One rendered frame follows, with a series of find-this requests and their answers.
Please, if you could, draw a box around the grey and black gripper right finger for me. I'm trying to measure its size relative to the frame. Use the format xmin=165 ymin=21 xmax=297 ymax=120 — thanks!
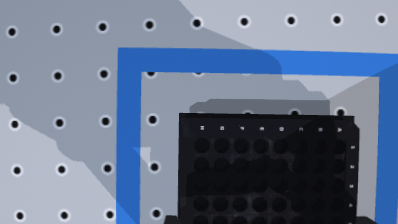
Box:
xmin=356 ymin=216 xmax=378 ymax=224

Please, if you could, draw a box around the blue tape outline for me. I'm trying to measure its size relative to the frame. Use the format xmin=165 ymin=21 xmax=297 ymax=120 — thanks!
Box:
xmin=116 ymin=48 xmax=398 ymax=224

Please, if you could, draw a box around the black well plate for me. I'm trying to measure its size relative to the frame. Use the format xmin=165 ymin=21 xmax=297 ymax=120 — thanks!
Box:
xmin=178 ymin=113 xmax=360 ymax=224

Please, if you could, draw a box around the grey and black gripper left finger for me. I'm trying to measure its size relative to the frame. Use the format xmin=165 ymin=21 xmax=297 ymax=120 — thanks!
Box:
xmin=164 ymin=215 xmax=181 ymax=224

